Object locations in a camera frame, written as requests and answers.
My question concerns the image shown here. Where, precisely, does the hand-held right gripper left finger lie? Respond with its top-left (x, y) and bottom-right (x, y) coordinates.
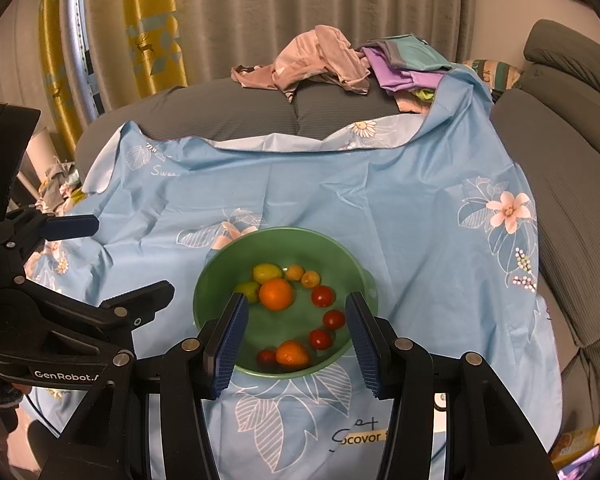
top-left (50, 292), bottom-right (251, 480)

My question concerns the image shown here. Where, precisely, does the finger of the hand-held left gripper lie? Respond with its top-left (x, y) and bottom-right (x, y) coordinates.
top-left (17, 280), bottom-right (176, 333)
top-left (0, 207), bottom-right (100, 263)

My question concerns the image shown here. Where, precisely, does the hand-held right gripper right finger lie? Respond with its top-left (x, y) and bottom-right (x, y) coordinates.
top-left (345, 291), bottom-right (561, 480)

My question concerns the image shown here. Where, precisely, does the green jujube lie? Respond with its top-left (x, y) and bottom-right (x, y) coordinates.
top-left (235, 281), bottom-right (262, 303)

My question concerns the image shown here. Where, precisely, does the orange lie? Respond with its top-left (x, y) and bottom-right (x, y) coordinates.
top-left (259, 279), bottom-right (295, 312)
top-left (275, 340), bottom-right (311, 367)

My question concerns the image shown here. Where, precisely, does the yellow-green jujube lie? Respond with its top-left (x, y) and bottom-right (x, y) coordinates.
top-left (252, 262), bottom-right (284, 283)

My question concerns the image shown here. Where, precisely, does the green bowl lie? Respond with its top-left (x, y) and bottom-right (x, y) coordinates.
top-left (192, 227), bottom-right (381, 376)

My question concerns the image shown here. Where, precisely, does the person's left forearm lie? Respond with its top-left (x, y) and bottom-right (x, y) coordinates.
top-left (0, 377), bottom-right (31, 441)

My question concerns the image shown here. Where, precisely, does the blue floral bed sheet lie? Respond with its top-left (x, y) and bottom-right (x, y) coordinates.
top-left (27, 62), bottom-right (566, 480)

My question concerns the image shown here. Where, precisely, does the silver metal tube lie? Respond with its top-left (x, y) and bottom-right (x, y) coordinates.
top-left (60, 0), bottom-right (106, 121)

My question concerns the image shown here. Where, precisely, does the yellow patterned curtain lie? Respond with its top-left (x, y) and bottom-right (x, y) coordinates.
top-left (37, 0), bottom-right (188, 146)

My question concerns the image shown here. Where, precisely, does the yellow packet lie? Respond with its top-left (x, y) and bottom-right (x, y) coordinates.
top-left (550, 422), bottom-right (600, 471)

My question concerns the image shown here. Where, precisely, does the grey sofa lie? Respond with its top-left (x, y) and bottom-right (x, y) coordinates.
top-left (75, 19), bottom-right (600, 411)

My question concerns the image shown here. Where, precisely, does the purple garment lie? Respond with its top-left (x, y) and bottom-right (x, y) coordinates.
top-left (362, 42), bottom-right (453, 93)

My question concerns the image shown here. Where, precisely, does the pink garment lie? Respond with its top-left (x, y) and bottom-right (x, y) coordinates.
top-left (231, 25), bottom-right (372, 104)

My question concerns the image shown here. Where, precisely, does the teal cloth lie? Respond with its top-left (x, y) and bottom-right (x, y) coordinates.
top-left (385, 35), bottom-right (453, 72)

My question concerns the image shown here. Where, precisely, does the grey curtain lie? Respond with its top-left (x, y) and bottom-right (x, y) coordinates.
top-left (0, 0), bottom-right (481, 126)

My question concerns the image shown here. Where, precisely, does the patterned cushion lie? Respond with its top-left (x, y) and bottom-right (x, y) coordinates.
top-left (462, 57), bottom-right (523, 93)

